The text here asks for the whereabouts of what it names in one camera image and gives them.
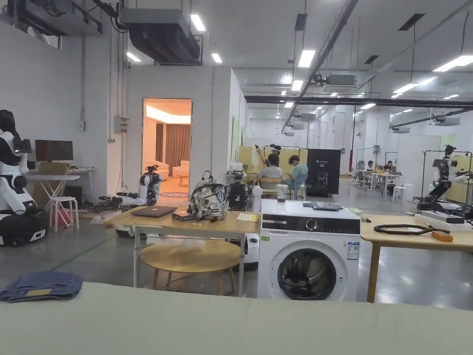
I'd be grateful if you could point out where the black upright display box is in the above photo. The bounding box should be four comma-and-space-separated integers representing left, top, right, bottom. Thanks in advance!
306, 148, 341, 197

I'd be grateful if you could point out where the folded blue denim garment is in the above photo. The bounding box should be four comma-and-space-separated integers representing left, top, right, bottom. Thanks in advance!
0, 271, 84, 303

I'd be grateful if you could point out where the rectangular wooden table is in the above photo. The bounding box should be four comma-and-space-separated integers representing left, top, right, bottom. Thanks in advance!
103, 170, 261, 298

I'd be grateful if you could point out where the white robot bent forward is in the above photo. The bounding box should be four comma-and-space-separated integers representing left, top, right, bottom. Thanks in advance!
97, 165, 163, 237

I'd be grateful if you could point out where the white robot on black base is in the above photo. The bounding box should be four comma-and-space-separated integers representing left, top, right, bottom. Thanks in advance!
417, 145, 473, 214

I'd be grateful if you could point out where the white round stool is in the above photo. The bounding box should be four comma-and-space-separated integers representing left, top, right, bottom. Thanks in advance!
49, 196, 80, 233

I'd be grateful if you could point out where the white humanoid robot black base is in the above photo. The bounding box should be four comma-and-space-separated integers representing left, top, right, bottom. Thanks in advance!
0, 109, 50, 247

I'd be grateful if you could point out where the pale green sheeted bed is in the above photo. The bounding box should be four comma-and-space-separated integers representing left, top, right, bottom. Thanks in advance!
0, 282, 473, 355

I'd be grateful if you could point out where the round low wooden table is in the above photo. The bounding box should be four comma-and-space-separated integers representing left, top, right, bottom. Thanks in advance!
140, 239, 242, 297

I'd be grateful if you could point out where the white washing machine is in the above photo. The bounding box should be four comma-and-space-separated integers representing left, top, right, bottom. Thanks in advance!
256, 199, 362, 302

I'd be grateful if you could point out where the group of people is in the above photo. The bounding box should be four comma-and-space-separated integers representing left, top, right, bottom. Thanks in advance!
352, 159, 403, 200
253, 144, 309, 201

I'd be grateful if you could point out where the white desk with monitor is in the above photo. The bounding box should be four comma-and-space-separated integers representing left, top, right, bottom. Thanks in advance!
25, 140, 97, 219

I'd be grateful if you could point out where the light wooden table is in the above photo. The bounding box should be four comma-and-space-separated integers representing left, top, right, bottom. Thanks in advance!
360, 212, 473, 304

